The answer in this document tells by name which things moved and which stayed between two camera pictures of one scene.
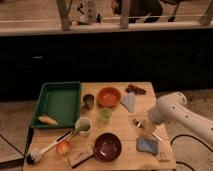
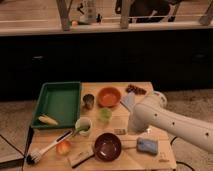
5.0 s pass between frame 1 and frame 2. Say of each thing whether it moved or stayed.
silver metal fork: moved
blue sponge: stayed
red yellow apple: stayed
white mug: stayed
